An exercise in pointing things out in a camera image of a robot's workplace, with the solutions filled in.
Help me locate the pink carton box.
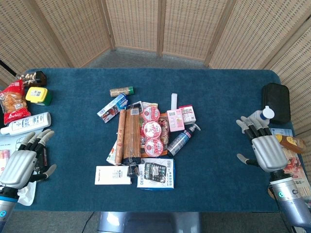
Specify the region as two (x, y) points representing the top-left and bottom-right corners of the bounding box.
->
(166, 109), (185, 133)

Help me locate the honey bottle with yellow cap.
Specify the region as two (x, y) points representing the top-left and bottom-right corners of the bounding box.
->
(276, 134), (307, 154)

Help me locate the white flat box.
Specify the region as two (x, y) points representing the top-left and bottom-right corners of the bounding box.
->
(94, 166), (132, 185)

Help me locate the small dark packet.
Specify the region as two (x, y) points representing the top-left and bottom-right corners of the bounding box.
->
(130, 101), (143, 114)

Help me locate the spice bottle with green cap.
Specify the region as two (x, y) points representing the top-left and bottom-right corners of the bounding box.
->
(109, 86), (135, 98)

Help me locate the blue white toothpaste box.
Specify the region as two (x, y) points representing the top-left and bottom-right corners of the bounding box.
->
(97, 93), (129, 124)

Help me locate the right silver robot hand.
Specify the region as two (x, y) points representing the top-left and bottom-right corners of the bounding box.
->
(236, 112), (295, 182)

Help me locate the woven bamboo folding screen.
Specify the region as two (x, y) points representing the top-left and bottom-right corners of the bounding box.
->
(0, 0), (311, 175)

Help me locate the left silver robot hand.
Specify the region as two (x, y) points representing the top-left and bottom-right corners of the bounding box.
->
(0, 129), (57, 195)

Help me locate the nut jar with dark lid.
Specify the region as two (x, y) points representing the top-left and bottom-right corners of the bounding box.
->
(16, 70), (48, 87)

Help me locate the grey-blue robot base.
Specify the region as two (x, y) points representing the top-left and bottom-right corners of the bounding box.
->
(97, 211), (202, 233)

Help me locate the white printed paper sheet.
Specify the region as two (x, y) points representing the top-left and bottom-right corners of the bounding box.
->
(0, 131), (44, 175)

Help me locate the dark pump bottle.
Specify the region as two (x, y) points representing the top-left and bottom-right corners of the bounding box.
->
(167, 123), (202, 157)

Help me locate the long red-brown sausage stick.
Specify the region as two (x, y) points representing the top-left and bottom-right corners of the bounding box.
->
(115, 109), (126, 166)

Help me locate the white bottle with blue collar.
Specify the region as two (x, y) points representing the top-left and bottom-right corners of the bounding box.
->
(259, 106), (275, 122)

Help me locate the white orange drink carton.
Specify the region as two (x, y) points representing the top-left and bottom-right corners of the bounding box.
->
(106, 140), (120, 166)

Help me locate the small black box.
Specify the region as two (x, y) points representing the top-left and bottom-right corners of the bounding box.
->
(127, 164), (139, 178)

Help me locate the green container with yellow lid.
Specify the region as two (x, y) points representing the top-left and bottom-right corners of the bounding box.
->
(25, 86), (53, 107)

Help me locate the white lotion bottle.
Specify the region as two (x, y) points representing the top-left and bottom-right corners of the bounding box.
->
(0, 112), (52, 136)

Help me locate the black pole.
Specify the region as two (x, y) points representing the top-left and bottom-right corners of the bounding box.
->
(0, 59), (19, 76)

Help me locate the light blue flat box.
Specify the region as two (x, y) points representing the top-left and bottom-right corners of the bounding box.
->
(269, 128), (294, 138)

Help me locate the skewer pack with food picture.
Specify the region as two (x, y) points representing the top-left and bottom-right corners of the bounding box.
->
(281, 145), (311, 199)

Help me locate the white pouch with barcode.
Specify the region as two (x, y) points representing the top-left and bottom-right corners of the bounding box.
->
(17, 179), (37, 206)

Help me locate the white blue organiser package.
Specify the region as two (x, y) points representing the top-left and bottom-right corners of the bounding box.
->
(137, 158), (175, 191)

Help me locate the red white cup pack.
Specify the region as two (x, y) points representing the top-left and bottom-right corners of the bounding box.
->
(141, 106), (165, 156)

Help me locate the black cable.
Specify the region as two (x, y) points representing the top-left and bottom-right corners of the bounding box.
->
(81, 211), (95, 233)

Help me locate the white red small box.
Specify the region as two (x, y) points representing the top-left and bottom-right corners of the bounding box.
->
(179, 104), (197, 126)

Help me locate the blue table cloth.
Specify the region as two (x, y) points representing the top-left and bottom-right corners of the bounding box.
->
(14, 67), (299, 213)

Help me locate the red snack bag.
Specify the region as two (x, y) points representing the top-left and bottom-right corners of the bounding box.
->
(0, 79), (32, 126)

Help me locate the brown noodle packet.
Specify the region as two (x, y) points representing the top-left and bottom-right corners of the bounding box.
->
(122, 108), (142, 165)

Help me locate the white packet with pink sticks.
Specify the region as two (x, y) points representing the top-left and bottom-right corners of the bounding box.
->
(0, 149), (12, 170)

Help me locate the black zip case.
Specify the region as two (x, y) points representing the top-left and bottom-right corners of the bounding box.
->
(261, 83), (292, 125)

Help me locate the black red device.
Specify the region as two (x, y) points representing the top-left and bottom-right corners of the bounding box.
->
(35, 143), (49, 174)

